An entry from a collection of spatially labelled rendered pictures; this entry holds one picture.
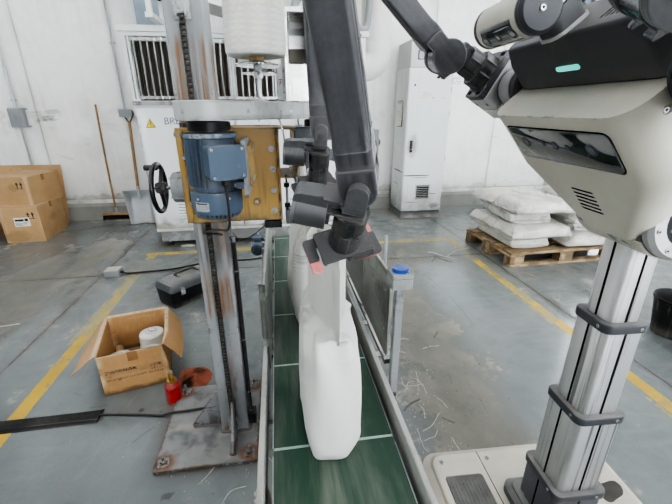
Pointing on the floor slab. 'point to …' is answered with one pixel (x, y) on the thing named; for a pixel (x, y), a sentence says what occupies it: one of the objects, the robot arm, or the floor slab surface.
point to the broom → (110, 185)
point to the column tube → (201, 27)
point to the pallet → (514, 257)
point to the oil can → (172, 389)
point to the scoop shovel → (138, 205)
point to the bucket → (662, 312)
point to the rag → (199, 376)
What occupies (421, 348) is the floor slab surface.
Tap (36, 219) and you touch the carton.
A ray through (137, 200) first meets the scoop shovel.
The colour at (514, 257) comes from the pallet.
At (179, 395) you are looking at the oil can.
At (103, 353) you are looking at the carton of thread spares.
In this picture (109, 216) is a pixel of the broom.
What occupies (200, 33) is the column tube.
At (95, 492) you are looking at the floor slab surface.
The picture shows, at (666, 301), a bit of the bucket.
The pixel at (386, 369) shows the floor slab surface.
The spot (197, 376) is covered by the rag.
